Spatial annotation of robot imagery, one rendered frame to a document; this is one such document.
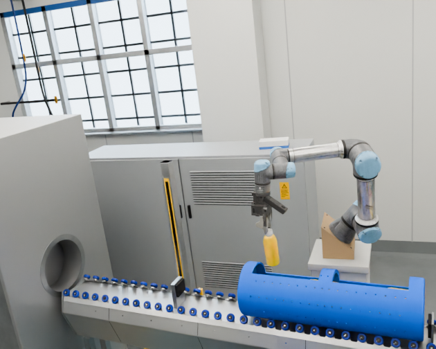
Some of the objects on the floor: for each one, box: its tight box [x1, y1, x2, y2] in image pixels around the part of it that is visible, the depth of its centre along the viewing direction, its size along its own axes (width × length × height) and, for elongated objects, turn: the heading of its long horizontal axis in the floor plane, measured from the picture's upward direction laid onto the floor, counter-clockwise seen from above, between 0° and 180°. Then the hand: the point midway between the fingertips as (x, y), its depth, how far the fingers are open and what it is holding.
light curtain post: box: [160, 160, 192, 294], centre depth 313 cm, size 6×6×170 cm
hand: (268, 230), depth 232 cm, fingers closed on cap, 4 cm apart
